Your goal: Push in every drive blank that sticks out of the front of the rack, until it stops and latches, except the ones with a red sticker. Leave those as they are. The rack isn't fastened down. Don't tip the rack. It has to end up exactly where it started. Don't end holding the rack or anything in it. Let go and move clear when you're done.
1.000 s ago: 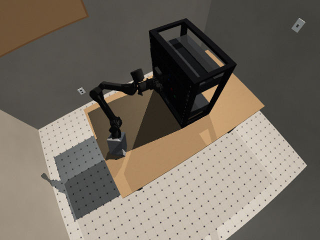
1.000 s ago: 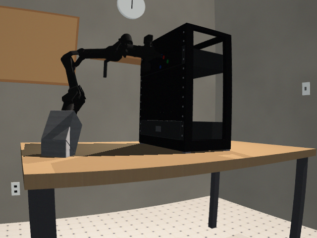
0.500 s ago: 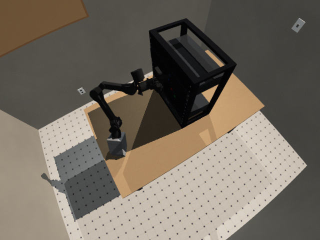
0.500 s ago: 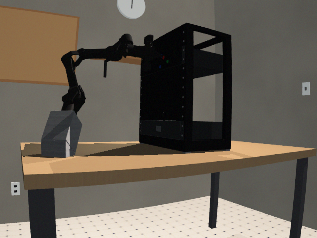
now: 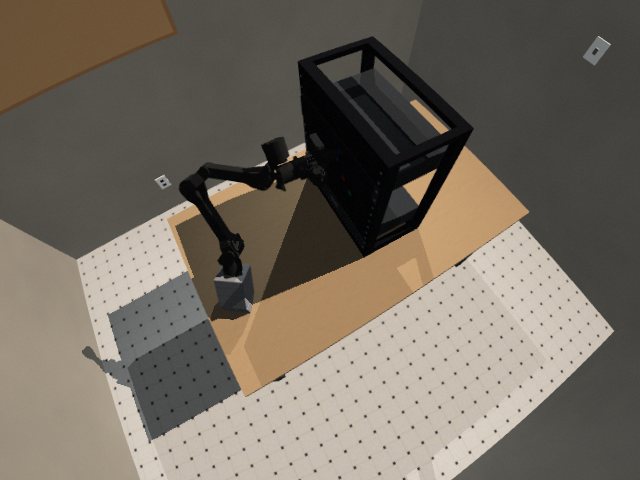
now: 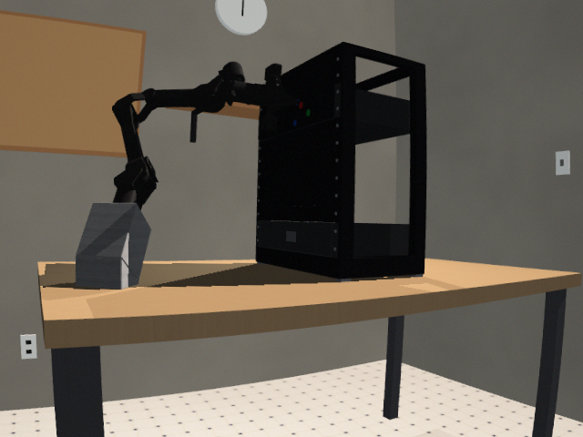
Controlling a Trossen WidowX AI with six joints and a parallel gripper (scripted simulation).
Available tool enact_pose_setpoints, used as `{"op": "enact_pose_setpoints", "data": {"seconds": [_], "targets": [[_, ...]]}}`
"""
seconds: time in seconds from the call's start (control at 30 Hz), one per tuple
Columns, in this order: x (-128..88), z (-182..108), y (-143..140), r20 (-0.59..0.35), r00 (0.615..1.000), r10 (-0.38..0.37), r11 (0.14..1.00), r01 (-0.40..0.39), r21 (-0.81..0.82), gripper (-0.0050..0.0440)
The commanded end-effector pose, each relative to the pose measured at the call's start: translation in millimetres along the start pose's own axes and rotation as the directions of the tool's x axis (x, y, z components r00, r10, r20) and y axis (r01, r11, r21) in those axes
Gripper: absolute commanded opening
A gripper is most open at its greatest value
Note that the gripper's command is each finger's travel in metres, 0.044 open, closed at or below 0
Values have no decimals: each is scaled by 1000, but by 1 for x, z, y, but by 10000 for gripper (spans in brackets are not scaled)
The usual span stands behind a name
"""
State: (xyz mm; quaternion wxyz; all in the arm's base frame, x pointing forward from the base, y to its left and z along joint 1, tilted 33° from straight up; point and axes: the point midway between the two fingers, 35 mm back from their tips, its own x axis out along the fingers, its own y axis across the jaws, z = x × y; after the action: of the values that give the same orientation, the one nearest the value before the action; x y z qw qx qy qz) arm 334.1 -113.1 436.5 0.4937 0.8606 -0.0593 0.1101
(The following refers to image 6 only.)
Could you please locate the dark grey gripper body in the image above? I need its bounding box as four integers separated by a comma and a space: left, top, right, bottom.
246, 64, 282, 132

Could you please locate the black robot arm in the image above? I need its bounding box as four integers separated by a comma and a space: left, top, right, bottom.
112, 62, 284, 210

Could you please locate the black server rack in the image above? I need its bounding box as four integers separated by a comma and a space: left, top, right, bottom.
256, 42, 426, 282

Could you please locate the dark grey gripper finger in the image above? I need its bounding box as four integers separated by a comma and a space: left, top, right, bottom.
283, 91, 298, 102
273, 100, 298, 113

